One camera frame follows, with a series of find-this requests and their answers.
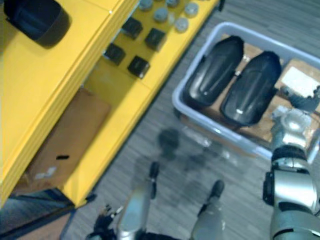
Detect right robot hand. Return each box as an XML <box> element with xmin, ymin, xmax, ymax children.
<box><xmin>279</xmin><ymin>84</ymin><xmax>320</xmax><ymax>115</ymax></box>

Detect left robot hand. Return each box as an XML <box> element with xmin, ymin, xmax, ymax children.
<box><xmin>86</xmin><ymin>203</ymin><xmax>124</xmax><ymax>240</ymax></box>

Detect yellow metal shelf unit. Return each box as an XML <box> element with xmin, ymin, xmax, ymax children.
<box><xmin>0</xmin><ymin>0</ymin><xmax>222</xmax><ymax>208</ymax></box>

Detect white paper label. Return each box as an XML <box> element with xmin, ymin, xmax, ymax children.
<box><xmin>281</xmin><ymin>67</ymin><xmax>320</xmax><ymax>98</ymax></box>

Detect silver left robot leg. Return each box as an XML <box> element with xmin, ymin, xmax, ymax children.
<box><xmin>117</xmin><ymin>187</ymin><xmax>154</xmax><ymax>240</ymax></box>

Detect silver robot leg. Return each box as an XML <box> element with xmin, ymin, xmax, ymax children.
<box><xmin>191</xmin><ymin>198</ymin><xmax>226</xmax><ymax>240</ymax></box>
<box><xmin>117</xmin><ymin>187</ymin><xmax>154</xmax><ymax>240</ymax></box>

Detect brown cardboard liner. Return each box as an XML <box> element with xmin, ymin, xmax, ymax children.
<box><xmin>204</xmin><ymin>34</ymin><xmax>320</xmax><ymax>144</ymax></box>

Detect black plastic housing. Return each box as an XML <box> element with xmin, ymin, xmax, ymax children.
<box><xmin>219</xmin><ymin>51</ymin><xmax>283</xmax><ymax>126</ymax></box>
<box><xmin>182</xmin><ymin>35</ymin><xmax>245</xmax><ymax>108</ymax></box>
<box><xmin>3</xmin><ymin>0</ymin><xmax>73</xmax><ymax>50</ymax></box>

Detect dark left robot foot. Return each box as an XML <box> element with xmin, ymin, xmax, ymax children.
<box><xmin>148</xmin><ymin>161</ymin><xmax>161</xmax><ymax>200</ymax></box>

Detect dark robot foot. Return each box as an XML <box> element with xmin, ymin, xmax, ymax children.
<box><xmin>148</xmin><ymin>161</ymin><xmax>161</xmax><ymax>200</ymax></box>
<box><xmin>209</xmin><ymin>179</ymin><xmax>225</xmax><ymax>201</ymax></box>

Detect brown cardboard box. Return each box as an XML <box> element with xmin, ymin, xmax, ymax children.
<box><xmin>11</xmin><ymin>87</ymin><xmax>112</xmax><ymax>196</ymax></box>

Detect silver right robot leg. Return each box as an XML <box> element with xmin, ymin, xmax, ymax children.
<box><xmin>191</xmin><ymin>198</ymin><xmax>226</xmax><ymax>240</ymax></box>

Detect grey plastic bin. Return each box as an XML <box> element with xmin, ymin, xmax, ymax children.
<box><xmin>171</xmin><ymin>21</ymin><xmax>320</xmax><ymax>164</ymax></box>

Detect dark right robot foot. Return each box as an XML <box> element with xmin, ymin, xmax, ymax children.
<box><xmin>209</xmin><ymin>179</ymin><xmax>225</xmax><ymax>201</ymax></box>

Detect small black square box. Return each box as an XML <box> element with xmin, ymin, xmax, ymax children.
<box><xmin>126</xmin><ymin>55</ymin><xmax>151</xmax><ymax>80</ymax></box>
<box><xmin>144</xmin><ymin>27</ymin><xmax>167</xmax><ymax>52</ymax></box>
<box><xmin>121</xmin><ymin>16</ymin><xmax>144</xmax><ymax>40</ymax></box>
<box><xmin>103</xmin><ymin>42</ymin><xmax>127</xmax><ymax>67</ymax></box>

